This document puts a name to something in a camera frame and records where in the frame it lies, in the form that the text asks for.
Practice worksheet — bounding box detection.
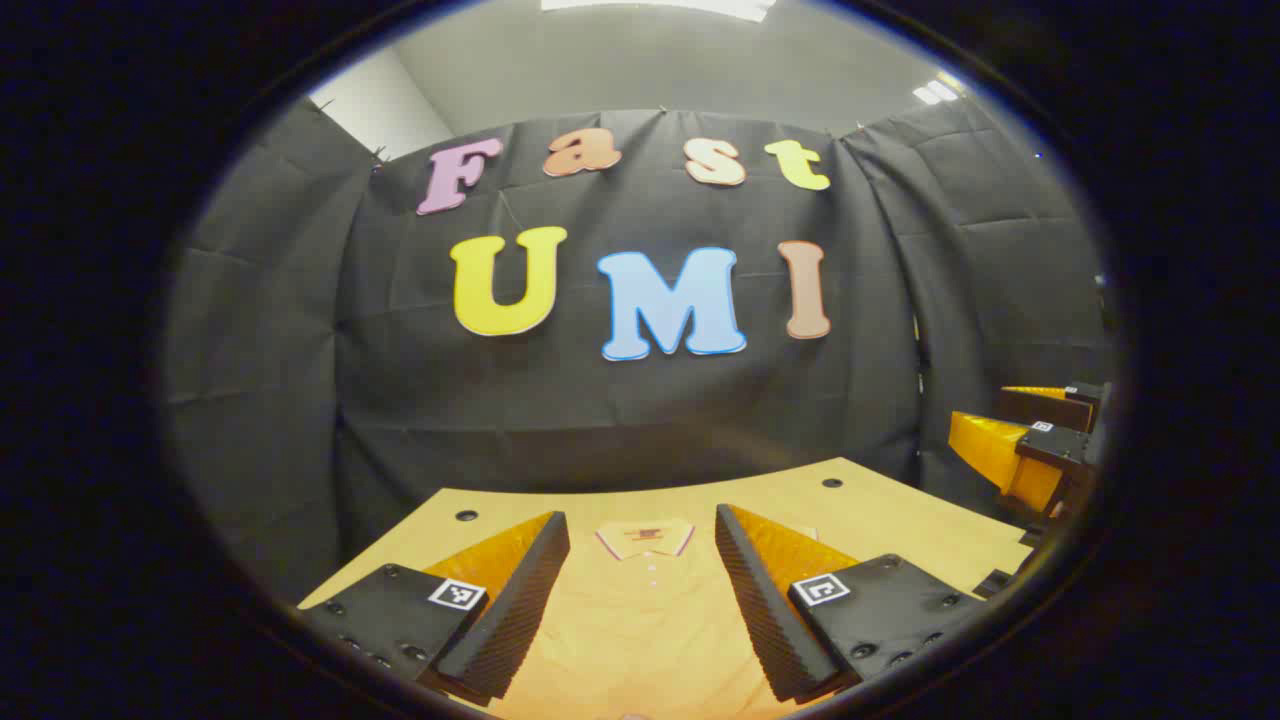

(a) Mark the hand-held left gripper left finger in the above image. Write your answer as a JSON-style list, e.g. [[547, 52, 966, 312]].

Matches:
[[298, 510, 572, 707]]

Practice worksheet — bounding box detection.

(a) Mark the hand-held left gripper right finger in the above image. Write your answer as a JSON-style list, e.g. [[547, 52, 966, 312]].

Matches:
[[714, 503, 989, 705]]

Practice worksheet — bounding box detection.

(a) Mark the orange collared T-shirt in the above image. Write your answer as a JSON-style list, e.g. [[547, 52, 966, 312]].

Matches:
[[488, 517, 823, 720]]

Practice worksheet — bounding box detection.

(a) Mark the black backdrop cloth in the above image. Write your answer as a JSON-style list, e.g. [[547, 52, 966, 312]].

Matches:
[[160, 98, 1116, 607]]

